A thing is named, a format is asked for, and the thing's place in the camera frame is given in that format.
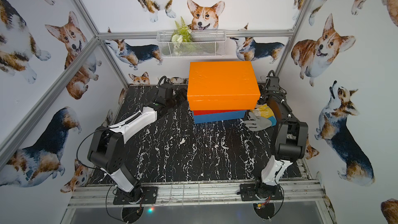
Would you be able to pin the blue cloth piece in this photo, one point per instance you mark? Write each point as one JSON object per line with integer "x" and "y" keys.
{"x": 273, "y": 120}

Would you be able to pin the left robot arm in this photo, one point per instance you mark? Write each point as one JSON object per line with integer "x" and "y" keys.
{"x": 107, "y": 149}

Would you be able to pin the orange shoebox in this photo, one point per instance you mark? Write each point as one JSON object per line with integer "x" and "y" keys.
{"x": 222, "y": 85}

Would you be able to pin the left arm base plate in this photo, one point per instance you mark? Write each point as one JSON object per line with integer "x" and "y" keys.
{"x": 139, "y": 195}

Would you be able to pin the grey work glove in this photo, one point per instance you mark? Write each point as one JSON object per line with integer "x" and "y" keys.
{"x": 255, "y": 123}

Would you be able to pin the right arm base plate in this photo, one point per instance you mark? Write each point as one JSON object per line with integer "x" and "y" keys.
{"x": 253, "y": 192}

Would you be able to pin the red shoebox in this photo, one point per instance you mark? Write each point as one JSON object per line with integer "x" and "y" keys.
{"x": 208, "y": 112}

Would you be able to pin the yellow work glove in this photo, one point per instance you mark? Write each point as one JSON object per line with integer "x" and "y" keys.
{"x": 263, "y": 111}

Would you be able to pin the white wire mesh basket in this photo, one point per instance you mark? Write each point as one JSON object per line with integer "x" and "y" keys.
{"x": 195, "y": 44}

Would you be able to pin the aluminium front rail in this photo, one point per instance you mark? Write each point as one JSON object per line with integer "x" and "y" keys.
{"x": 197, "y": 193}

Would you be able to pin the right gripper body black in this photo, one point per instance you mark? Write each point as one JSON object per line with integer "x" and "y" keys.
{"x": 261, "y": 97}

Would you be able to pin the artificial fern with white flower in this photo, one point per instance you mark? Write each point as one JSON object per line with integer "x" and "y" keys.
{"x": 181, "y": 39}

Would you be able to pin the blue shoebox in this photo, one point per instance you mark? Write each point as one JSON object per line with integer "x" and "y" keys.
{"x": 218, "y": 117}

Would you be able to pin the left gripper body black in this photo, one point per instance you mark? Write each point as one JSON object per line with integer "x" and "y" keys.
{"x": 179, "y": 96}

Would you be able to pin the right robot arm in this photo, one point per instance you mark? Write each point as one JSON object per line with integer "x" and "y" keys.
{"x": 288, "y": 141}

